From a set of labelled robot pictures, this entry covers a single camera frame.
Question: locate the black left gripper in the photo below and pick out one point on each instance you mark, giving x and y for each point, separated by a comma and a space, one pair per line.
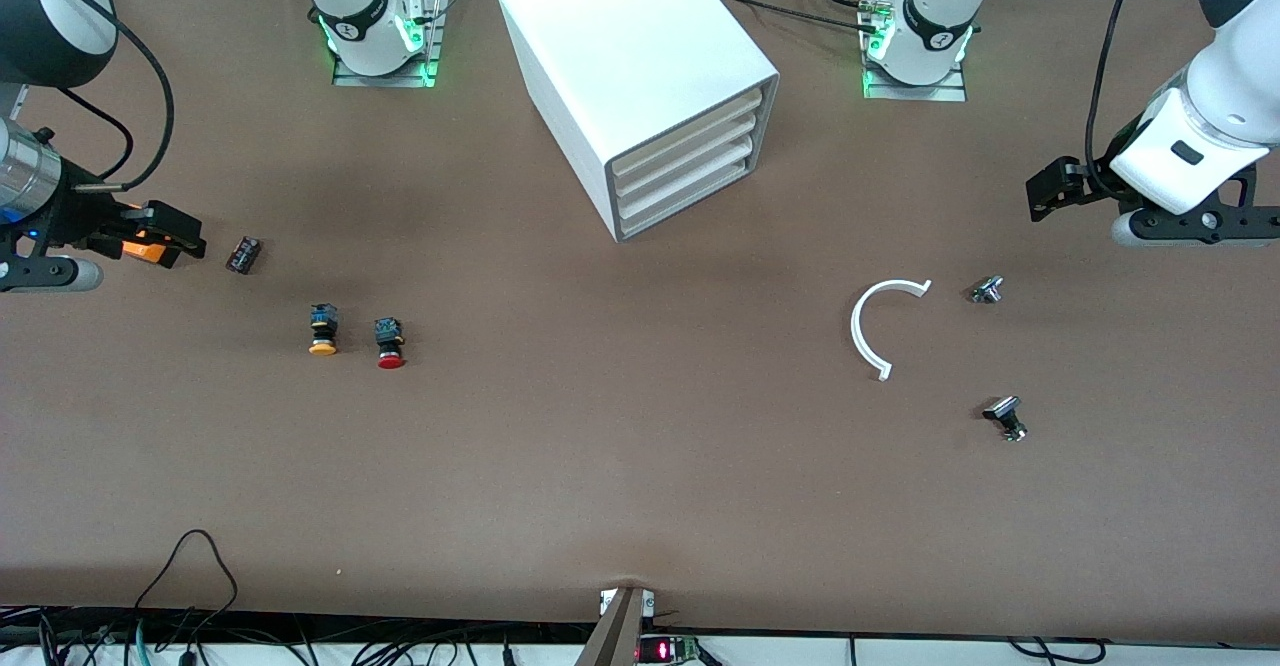
1088, 183

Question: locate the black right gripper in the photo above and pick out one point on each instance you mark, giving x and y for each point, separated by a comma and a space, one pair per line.
72, 214

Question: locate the red push button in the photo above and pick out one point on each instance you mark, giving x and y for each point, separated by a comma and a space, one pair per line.
390, 344

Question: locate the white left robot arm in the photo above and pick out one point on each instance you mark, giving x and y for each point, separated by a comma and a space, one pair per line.
1230, 76

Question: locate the yellow push button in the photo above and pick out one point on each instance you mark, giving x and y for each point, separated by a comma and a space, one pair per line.
323, 331

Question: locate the orange box with black base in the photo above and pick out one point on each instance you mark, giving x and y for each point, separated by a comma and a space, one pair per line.
140, 246

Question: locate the small black contact block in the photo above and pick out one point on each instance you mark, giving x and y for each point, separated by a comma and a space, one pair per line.
243, 255

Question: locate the small silver knob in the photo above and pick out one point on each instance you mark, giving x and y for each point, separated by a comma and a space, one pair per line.
987, 290

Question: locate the white curved plastic arc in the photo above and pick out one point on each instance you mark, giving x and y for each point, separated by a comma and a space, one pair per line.
856, 331

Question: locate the device with red LED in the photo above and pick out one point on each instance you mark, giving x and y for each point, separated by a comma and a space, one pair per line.
665, 650

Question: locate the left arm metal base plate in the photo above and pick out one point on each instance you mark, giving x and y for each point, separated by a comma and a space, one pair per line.
915, 93

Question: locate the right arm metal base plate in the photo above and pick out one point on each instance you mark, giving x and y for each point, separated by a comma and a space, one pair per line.
385, 79

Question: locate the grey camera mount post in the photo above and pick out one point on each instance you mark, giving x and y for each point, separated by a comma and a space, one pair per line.
615, 636

